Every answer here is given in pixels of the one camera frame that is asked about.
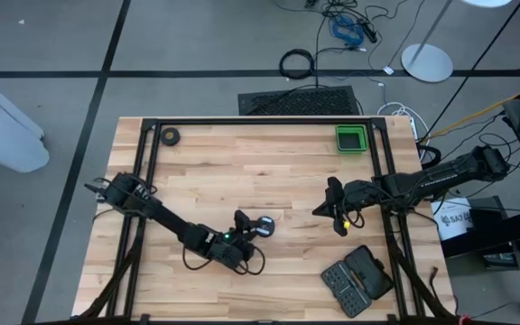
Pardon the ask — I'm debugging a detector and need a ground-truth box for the black aluminium table frame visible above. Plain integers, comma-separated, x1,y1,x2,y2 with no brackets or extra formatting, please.
74,116,460,325

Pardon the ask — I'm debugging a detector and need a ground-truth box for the black rolling cart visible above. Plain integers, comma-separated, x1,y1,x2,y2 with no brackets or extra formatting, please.
440,196,520,317

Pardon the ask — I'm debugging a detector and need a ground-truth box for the white floor cable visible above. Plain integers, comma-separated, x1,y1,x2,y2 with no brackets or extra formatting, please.
376,101,417,123

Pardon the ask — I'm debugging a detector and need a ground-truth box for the black grid floor mat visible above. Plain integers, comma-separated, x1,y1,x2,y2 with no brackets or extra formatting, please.
237,85,361,116

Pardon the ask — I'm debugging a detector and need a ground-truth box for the coiled black floor cable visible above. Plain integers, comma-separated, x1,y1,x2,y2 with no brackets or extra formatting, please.
278,48,317,81

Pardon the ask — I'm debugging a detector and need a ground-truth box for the blue floor cable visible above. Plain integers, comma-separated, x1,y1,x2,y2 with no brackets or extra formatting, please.
330,15,366,47

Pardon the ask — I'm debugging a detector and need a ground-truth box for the brown cable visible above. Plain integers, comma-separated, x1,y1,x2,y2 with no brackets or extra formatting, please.
428,265,440,295

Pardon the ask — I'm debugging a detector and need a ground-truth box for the black power strip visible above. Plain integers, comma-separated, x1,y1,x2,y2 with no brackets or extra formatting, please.
357,18,379,44

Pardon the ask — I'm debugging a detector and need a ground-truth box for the white plastic bin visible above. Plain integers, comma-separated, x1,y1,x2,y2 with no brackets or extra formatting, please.
0,62,51,174

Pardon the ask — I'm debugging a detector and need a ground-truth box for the white printed cardboard box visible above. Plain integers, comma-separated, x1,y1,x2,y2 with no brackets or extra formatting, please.
431,197,474,242

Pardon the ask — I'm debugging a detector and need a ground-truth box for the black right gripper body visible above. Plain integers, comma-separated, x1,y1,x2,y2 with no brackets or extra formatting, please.
326,176,383,237

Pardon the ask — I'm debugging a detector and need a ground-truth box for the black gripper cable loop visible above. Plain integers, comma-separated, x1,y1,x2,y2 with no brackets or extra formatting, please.
348,208,366,229
181,246,266,277

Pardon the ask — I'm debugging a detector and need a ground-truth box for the open black bit case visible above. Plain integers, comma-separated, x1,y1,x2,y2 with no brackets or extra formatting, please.
320,244,395,319

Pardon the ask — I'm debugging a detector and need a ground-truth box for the green plastic tray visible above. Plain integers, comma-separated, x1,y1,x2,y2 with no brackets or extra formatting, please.
334,124,369,155

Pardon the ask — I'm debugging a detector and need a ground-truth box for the black tape roll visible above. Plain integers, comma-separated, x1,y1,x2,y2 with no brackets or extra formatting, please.
160,126,181,147

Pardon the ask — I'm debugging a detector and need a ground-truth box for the yellow hanging cable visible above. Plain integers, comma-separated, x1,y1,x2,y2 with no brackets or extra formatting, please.
426,77,520,140

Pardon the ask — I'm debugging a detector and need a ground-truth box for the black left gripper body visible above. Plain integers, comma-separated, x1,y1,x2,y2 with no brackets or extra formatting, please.
203,209,256,273

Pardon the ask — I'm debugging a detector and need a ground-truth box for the white power strip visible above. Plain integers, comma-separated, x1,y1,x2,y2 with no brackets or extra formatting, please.
407,113,422,142

